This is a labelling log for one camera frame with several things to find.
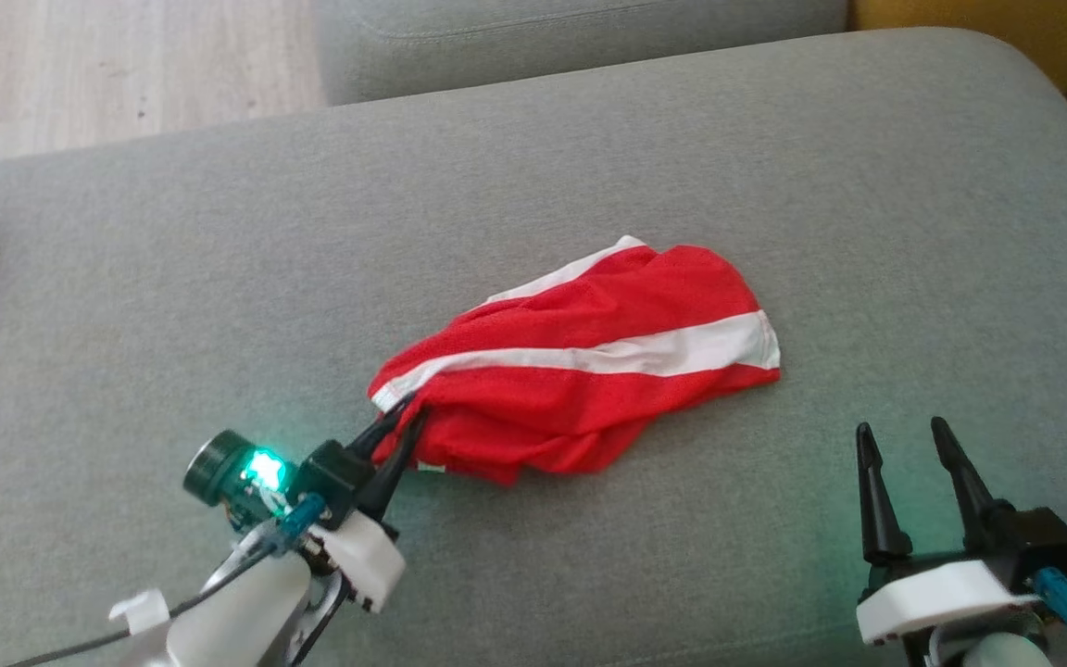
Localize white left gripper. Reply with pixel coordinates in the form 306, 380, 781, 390
183, 395, 430, 614

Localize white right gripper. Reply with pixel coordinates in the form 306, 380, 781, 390
856, 417, 1044, 667

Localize red shorts with white stripe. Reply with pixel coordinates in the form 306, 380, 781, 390
369, 235, 782, 486

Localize wide grey sofa seat cushion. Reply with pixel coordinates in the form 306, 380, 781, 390
311, 0, 849, 106

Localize large yellow sofa back cushion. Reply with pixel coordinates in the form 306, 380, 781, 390
853, 0, 1067, 92

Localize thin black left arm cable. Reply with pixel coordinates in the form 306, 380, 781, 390
4, 545, 277, 667

